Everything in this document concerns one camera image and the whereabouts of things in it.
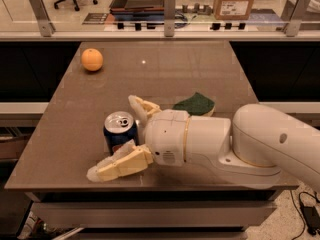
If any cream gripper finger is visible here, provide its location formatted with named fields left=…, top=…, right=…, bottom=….
left=128, top=95, right=161, bottom=126
left=86, top=140, right=153, bottom=182

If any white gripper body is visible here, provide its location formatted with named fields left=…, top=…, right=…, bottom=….
left=145, top=110, right=190, bottom=166

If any blue pepsi can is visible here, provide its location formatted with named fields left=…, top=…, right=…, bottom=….
left=103, top=111, right=138, bottom=154

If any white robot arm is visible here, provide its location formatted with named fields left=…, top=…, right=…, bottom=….
left=87, top=95, right=320, bottom=191

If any green yellow sponge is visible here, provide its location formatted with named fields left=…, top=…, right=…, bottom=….
left=173, top=92, right=215, bottom=116

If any table drawer base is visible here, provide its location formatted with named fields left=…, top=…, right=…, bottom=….
left=27, top=187, right=281, bottom=240

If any orange fruit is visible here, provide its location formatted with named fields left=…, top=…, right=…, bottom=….
left=81, top=48, right=103, bottom=72

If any cardboard box with label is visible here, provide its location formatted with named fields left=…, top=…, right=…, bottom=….
left=214, top=0, right=254, bottom=20

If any middle metal railing post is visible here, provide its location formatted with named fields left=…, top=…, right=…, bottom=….
left=164, top=0, right=176, bottom=37

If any metal railing post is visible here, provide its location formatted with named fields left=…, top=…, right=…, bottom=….
left=29, top=0, right=55, bottom=37
left=164, top=0, right=176, bottom=37
left=281, top=0, right=320, bottom=37

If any left metal railing post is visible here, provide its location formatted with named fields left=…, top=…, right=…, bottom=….
left=29, top=0, right=55, bottom=37

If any black power adapter with cable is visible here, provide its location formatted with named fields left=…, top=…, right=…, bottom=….
left=290, top=191, right=320, bottom=240

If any right metal railing post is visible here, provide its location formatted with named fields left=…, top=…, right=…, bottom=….
left=281, top=0, right=320, bottom=37

